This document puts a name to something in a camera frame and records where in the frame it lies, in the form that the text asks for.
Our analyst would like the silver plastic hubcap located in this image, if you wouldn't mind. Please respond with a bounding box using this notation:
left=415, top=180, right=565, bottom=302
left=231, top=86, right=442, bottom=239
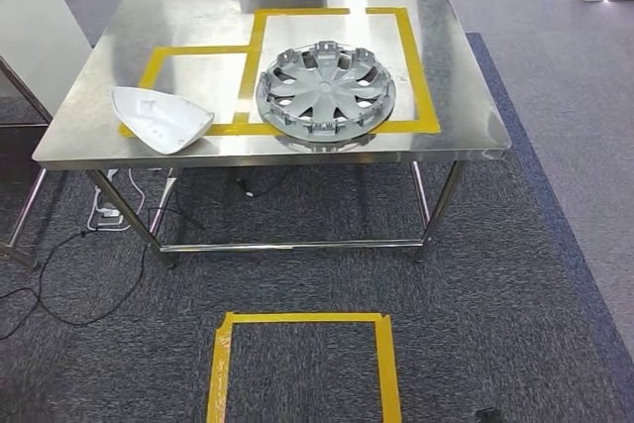
left=255, top=40, right=397, bottom=145

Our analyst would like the stainless steel workbench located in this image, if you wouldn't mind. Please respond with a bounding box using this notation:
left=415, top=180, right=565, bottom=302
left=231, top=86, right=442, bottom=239
left=32, top=0, right=512, bottom=271

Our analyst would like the white plastic shell part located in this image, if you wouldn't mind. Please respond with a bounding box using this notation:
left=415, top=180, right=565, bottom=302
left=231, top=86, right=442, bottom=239
left=109, top=85, right=215, bottom=157

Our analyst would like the yellow tape square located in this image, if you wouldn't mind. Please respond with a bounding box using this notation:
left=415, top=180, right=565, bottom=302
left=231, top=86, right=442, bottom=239
left=206, top=311, right=403, bottom=423

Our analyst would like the metal floor socket box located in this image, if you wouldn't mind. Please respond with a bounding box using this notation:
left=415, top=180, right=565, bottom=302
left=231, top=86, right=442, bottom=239
left=94, top=201, right=125, bottom=231

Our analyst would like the black floor cable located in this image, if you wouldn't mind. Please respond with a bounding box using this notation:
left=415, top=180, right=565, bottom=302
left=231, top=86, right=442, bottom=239
left=0, top=206, right=149, bottom=343
left=236, top=166, right=300, bottom=201

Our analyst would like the white coiled cable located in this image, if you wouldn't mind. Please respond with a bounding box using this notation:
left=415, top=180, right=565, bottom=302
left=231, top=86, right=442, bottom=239
left=86, top=166, right=147, bottom=234

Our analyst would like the white desk with steel frame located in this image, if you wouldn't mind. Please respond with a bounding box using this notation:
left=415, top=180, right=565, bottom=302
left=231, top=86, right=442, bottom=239
left=0, top=0, right=94, bottom=271

